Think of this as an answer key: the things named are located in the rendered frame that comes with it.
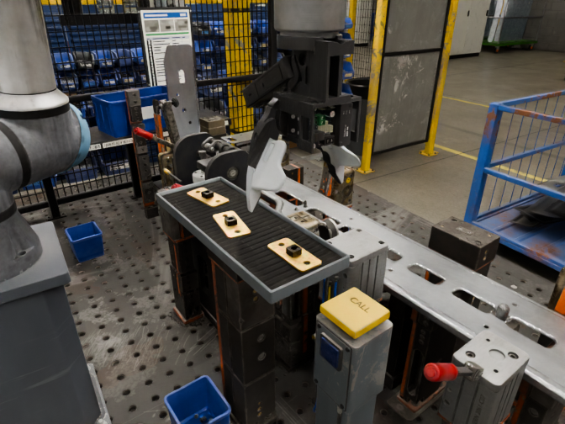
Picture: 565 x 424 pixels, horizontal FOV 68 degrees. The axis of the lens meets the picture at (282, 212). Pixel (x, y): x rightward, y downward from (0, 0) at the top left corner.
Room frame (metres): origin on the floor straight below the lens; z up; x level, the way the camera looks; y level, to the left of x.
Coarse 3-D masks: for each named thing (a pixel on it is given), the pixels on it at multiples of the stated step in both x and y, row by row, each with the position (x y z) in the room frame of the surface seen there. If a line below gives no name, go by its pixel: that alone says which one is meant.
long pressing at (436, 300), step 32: (288, 192) 1.08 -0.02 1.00; (352, 224) 0.89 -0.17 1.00; (416, 256) 0.75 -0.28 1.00; (384, 288) 0.65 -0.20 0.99; (416, 288) 0.64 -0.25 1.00; (448, 288) 0.64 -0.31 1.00; (480, 288) 0.64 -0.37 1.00; (448, 320) 0.55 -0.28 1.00; (480, 320) 0.55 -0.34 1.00; (544, 320) 0.55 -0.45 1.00; (544, 352) 0.48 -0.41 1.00; (544, 384) 0.42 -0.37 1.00
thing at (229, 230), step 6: (216, 216) 0.62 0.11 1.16; (222, 216) 0.62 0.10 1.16; (228, 216) 0.60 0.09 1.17; (234, 216) 0.60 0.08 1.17; (216, 222) 0.60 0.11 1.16; (222, 222) 0.60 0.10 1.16; (228, 222) 0.59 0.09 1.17; (234, 222) 0.59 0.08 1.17; (240, 222) 0.60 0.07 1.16; (222, 228) 0.58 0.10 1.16; (228, 228) 0.58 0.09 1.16; (234, 228) 0.58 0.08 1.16; (240, 228) 0.58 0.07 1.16; (246, 228) 0.58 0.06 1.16; (228, 234) 0.56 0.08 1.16; (234, 234) 0.56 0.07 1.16; (240, 234) 0.56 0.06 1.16; (246, 234) 0.56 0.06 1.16
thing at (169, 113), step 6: (162, 102) 1.25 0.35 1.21; (168, 102) 1.25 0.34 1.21; (174, 102) 1.27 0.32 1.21; (156, 108) 1.25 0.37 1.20; (162, 108) 1.25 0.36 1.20; (168, 108) 1.25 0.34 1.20; (168, 114) 1.25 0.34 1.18; (168, 120) 1.25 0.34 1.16; (174, 120) 1.26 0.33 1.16; (168, 126) 1.26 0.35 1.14; (174, 126) 1.25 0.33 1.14; (168, 132) 1.27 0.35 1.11; (174, 132) 1.25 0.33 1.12; (174, 138) 1.25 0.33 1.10; (180, 138) 1.26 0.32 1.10; (174, 144) 1.26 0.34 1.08
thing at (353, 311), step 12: (336, 300) 0.41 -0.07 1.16; (348, 300) 0.41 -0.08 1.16; (360, 300) 0.41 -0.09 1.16; (372, 300) 0.41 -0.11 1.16; (324, 312) 0.39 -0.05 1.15; (336, 312) 0.38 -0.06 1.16; (348, 312) 0.38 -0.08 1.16; (360, 312) 0.38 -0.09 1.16; (372, 312) 0.38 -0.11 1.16; (384, 312) 0.38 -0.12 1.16; (336, 324) 0.37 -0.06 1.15; (348, 324) 0.36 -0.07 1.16; (360, 324) 0.36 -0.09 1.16; (372, 324) 0.37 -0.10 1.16
